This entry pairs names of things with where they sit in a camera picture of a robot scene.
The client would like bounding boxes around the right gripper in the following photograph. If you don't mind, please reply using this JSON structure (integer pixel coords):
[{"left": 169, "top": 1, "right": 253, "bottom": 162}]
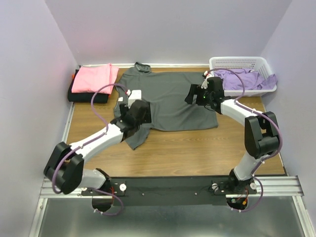
[{"left": 184, "top": 84, "right": 213, "bottom": 106}]

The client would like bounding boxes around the dark grey t-shirt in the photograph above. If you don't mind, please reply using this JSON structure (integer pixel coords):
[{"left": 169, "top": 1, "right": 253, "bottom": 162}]
[{"left": 119, "top": 62, "right": 218, "bottom": 150}]

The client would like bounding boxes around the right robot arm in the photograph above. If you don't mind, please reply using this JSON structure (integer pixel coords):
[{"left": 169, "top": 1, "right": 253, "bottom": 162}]
[{"left": 185, "top": 77, "right": 282, "bottom": 194}]

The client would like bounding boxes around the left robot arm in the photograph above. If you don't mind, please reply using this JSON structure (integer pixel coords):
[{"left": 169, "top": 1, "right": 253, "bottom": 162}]
[{"left": 43, "top": 100, "right": 151, "bottom": 195}]

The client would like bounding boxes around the purple t-shirt in basket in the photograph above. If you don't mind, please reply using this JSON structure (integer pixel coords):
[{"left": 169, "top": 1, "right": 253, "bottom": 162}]
[{"left": 213, "top": 68, "right": 277, "bottom": 90}]

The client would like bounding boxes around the folded pink t-shirt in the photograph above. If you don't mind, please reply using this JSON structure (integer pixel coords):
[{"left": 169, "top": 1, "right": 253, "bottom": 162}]
[{"left": 72, "top": 63, "right": 119, "bottom": 93}]

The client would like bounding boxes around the folded black t-shirt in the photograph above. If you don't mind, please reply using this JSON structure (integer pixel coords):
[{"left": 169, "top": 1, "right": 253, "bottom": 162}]
[{"left": 67, "top": 74, "right": 109, "bottom": 104}]

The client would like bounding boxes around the white plastic laundry basket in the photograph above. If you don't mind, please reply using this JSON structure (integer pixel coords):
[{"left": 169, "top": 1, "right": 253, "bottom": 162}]
[{"left": 209, "top": 56, "right": 277, "bottom": 97}]

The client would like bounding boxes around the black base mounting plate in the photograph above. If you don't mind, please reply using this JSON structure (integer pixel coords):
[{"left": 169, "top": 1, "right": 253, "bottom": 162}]
[{"left": 81, "top": 175, "right": 257, "bottom": 207}]

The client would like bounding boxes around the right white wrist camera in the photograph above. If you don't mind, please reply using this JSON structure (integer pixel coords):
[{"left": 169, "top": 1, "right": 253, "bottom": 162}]
[{"left": 201, "top": 71, "right": 213, "bottom": 89}]

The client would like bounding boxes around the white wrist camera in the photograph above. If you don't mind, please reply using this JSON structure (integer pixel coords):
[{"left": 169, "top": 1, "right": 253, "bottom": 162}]
[
  {"left": 201, "top": 71, "right": 213, "bottom": 89},
  {"left": 126, "top": 89, "right": 142, "bottom": 108}
]

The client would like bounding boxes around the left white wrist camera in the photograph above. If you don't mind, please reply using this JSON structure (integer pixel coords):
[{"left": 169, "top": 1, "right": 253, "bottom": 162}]
[{"left": 126, "top": 89, "right": 142, "bottom": 108}]

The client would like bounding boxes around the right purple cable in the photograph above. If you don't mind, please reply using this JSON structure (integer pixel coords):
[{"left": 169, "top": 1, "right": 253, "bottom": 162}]
[{"left": 203, "top": 68, "right": 283, "bottom": 213}]

